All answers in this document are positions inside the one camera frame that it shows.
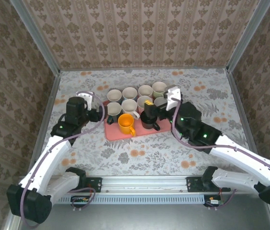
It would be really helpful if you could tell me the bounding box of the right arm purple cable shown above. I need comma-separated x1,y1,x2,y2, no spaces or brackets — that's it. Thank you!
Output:
170,102,270,208

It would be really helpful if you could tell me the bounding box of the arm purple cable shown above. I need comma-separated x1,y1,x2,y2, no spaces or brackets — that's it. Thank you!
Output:
170,102,270,208
21,91,107,227

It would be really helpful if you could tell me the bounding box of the dark green octagonal mug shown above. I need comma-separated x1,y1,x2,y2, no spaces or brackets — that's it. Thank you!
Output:
105,102,123,125

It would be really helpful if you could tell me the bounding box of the wide aluminium mounting rail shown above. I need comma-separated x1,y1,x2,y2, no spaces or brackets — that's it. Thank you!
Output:
17,175,254,194

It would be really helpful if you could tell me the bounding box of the pink round mug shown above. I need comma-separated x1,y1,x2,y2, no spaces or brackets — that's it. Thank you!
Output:
137,84,154,98

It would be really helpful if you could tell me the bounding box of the small black connector board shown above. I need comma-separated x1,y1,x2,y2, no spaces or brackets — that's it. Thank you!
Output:
70,195,90,208
204,194,224,208

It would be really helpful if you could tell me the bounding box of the teal blue round mug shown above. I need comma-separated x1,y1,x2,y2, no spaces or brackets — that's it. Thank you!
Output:
107,89,123,103

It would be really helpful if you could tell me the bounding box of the floral patterned table cover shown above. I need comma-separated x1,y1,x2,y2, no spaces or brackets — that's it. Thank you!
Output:
35,68,250,177

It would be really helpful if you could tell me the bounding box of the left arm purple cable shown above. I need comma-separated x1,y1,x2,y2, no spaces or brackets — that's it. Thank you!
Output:
21,91,107,227

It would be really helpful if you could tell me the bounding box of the orange round mug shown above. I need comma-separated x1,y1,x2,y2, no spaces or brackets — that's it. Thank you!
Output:
117,113,137,137

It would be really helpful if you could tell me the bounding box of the grey steel sheet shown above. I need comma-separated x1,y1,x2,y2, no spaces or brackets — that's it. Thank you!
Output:
17,203,270,230

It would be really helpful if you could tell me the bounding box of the aluminium frame post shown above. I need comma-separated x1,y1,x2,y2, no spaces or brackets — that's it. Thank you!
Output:
225,0,270,72
10,0,61,76

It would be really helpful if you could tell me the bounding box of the grey round mug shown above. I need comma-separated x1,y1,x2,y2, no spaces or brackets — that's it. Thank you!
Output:
153,96,168,108

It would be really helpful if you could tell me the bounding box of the pink octagonal mug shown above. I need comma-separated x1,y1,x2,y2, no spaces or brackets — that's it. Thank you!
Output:
121,98,141,120

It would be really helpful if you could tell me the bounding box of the slotted grey cable duct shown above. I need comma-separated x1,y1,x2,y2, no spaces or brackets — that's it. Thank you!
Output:
53,194,209,205

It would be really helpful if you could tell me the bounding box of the light green round mug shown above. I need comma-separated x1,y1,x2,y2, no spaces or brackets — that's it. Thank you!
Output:
152,81,169,99

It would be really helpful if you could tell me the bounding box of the thin aluminium table edge rail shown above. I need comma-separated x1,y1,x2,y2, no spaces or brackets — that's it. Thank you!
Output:
59,67,229,72

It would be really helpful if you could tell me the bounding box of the pink rectangular tray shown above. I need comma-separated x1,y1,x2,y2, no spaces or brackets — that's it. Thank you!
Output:
103,99,173,141

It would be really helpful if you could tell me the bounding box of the light blue round mug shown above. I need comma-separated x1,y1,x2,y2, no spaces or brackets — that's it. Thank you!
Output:
122,86,138,101

